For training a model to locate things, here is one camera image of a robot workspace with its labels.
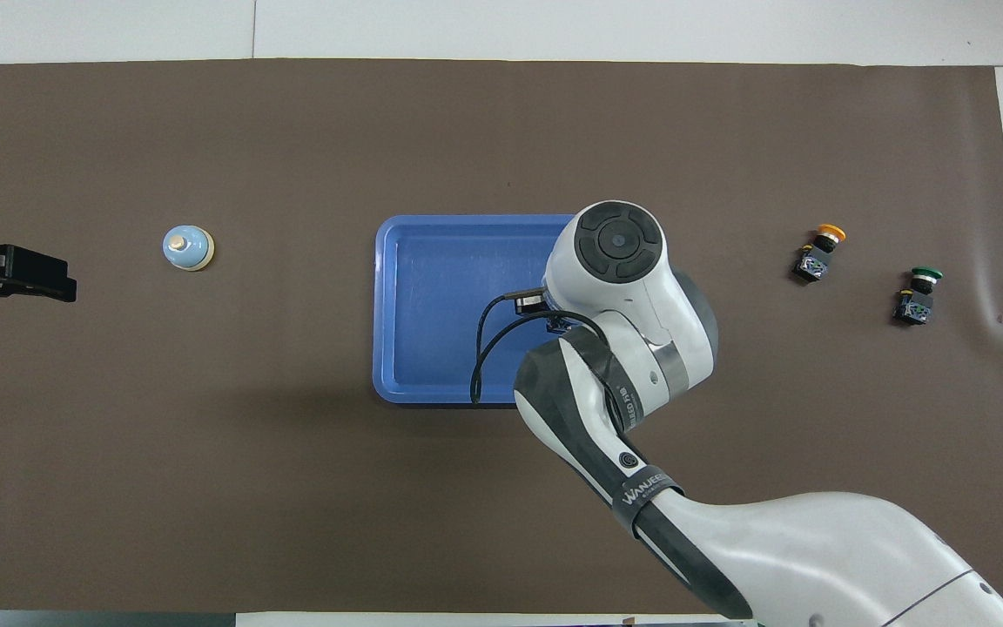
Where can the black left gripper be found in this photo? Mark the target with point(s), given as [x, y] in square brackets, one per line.
[31, 268]

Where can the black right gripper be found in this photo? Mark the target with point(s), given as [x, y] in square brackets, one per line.
[529, 305]

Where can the yellow push button switch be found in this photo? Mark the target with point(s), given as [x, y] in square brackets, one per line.
[813, 264]

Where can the green push button switch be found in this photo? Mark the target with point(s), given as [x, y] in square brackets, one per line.
[912, 308]

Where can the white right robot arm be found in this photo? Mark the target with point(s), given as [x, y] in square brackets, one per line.
[815, 549]

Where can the blue plastic tray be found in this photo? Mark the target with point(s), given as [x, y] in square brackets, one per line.
[432, 313]

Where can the light blue call bell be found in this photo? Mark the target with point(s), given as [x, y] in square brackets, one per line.
[186, 248]

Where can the brown table mat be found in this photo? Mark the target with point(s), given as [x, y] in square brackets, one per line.
[205, 488]

